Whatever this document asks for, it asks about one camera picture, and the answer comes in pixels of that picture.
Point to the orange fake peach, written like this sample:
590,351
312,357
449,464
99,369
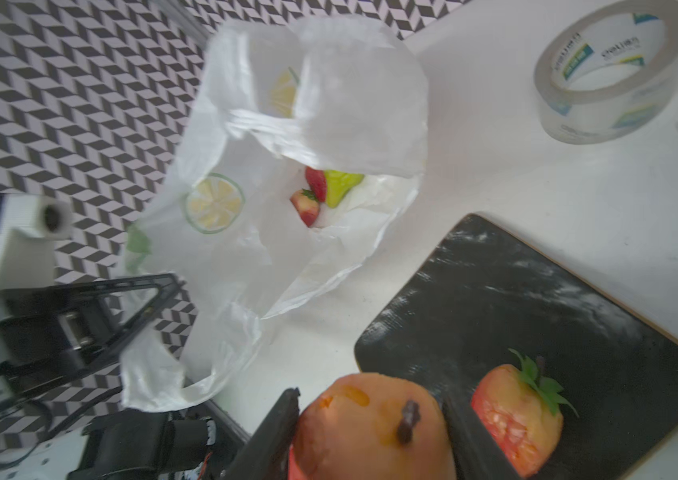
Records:
372,426

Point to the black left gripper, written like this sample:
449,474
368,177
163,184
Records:
51,337

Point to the clear packing tape roll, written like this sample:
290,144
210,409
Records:
610,73

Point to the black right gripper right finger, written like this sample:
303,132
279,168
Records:
477,456

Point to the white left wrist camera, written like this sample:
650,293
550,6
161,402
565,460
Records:
31,226

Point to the green fake fruit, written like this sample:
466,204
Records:
338,185

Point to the black cutting board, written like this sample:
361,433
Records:
484,297

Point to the small red fake fruit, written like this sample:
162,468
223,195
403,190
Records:
307,202

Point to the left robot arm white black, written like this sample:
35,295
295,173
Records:
131,444

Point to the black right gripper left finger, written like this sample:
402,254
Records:
266,455

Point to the red fake strawberry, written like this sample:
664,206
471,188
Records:
521,408

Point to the white lemon-print plastic bag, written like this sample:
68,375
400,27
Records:
304,144

